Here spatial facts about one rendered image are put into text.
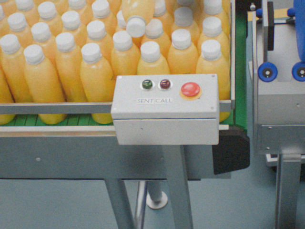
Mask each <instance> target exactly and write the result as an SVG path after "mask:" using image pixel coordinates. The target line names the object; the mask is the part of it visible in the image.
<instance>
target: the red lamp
mask: <svg viewBox="0 0 305 229"><path fill-rule="evenodd" d="M170 86H171V82H170V81H169V80H168V79H162V80H161V81H160V87H161V88H162V89H167V88H169V87H170Z"/></svg>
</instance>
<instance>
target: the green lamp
mask: <svg viewBox="0 0 305 229"><path fill-rule="evenodd" d="M152 86H153V83H152V81H151V80H150V79H145V80H144V81H143V82H142V87H143V89H150V88H151V87H152Z"/></svg>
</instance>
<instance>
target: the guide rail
mask: <svg viewBox="0 0 305 229"><path fill-rule="evenodd" d="M112 103H113V102H80V103H7V104H0V115H3V114H93V113H111V108H112ZM219 112H231V100H219Z"/></svg>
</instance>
